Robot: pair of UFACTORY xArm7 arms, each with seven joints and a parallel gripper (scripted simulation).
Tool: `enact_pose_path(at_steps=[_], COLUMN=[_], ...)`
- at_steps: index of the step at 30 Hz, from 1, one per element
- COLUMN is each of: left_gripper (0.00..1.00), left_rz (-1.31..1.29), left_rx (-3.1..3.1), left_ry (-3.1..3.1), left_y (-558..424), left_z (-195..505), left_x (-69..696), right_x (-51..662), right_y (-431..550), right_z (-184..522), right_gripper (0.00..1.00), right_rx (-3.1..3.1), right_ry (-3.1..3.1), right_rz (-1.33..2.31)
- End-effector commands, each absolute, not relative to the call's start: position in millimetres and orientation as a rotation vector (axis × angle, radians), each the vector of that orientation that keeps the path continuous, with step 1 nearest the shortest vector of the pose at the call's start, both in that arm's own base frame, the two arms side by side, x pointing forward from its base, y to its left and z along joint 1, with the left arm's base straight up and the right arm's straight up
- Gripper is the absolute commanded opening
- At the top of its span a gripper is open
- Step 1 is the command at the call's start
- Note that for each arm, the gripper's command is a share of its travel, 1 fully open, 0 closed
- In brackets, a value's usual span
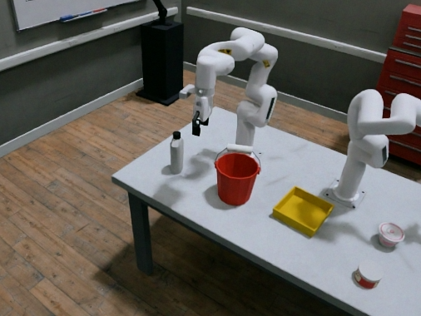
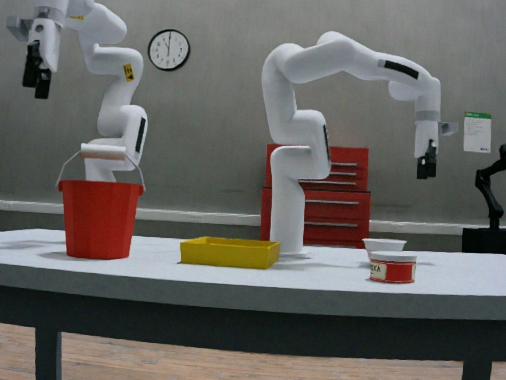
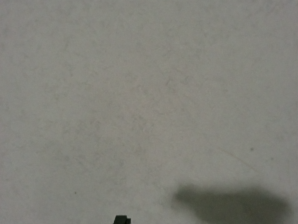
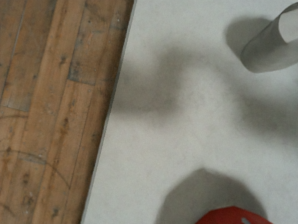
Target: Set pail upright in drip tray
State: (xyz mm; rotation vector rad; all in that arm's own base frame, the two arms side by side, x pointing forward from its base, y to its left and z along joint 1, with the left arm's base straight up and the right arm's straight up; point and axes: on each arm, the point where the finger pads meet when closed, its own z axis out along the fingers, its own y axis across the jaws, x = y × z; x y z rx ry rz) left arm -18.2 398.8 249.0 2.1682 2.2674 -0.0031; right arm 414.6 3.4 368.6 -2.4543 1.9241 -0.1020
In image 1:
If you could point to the white yogurt cup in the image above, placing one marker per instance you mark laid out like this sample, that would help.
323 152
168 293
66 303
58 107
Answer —
390 234

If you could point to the yellow rectangular tray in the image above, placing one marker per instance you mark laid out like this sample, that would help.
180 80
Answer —
302 210

